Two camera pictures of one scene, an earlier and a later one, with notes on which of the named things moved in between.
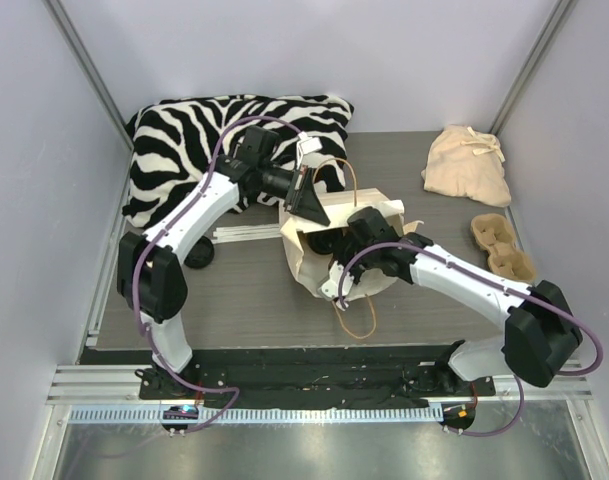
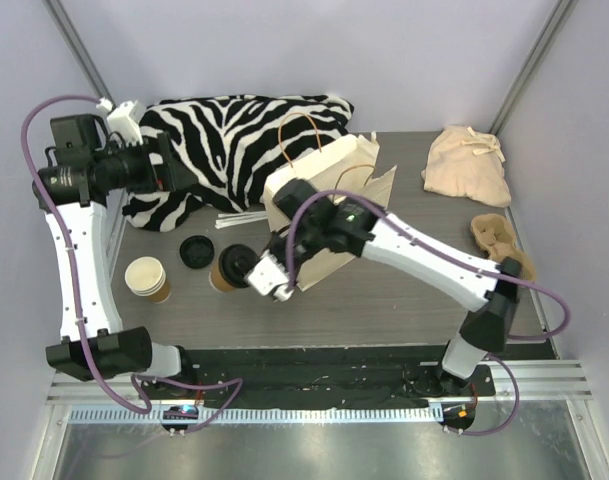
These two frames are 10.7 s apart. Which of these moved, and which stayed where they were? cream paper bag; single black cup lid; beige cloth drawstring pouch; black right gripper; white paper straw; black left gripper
Moved: single black cup lid; white paper straw; black right gripper; black left gripper; cream paper bag
Stayed: beige cloth drawstring pouch
